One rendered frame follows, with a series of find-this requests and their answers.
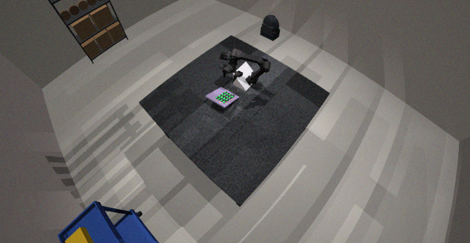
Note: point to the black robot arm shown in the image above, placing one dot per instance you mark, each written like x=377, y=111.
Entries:
x=234, y=55

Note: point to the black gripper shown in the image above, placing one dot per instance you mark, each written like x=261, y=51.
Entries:
x=237, y=73

